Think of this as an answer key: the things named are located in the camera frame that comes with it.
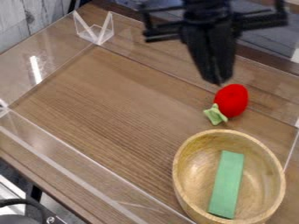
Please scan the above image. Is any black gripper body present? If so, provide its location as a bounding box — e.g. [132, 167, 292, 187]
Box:
[139, 0, 288, 43]

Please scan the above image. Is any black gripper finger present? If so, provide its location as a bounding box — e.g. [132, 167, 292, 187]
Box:
[180, 25, 220, 85]
[211, 21, 236, 83]

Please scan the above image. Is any green rectangular block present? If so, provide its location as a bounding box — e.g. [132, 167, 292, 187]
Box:
[208, 150, 244, 220]

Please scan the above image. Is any brown wooden bowl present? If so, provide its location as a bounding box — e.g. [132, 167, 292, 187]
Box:
[172, 129, 285, 224]

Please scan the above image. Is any red plush strawberry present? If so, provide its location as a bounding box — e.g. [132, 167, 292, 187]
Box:
[203, 84, 248, 125]

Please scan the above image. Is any clear acrylic front panel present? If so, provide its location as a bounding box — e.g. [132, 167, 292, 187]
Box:
[0, 101, 193, 224]

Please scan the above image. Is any black table leg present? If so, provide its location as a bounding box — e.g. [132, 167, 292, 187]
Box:
[29, 185, 43, 202]

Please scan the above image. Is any clear acrylic corner bracket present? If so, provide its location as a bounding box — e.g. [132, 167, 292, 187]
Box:
[72, 11, 115, 46]

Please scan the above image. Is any black cable bottom left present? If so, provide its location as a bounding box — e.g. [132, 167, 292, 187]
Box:
[0, 199, 51, 224]

